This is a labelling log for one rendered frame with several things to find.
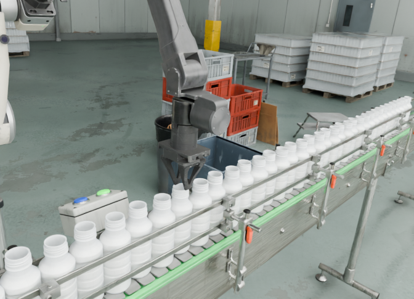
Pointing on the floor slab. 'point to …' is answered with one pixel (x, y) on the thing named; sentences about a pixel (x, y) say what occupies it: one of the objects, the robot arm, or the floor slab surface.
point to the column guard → (212, 35)
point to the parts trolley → (246, 66)
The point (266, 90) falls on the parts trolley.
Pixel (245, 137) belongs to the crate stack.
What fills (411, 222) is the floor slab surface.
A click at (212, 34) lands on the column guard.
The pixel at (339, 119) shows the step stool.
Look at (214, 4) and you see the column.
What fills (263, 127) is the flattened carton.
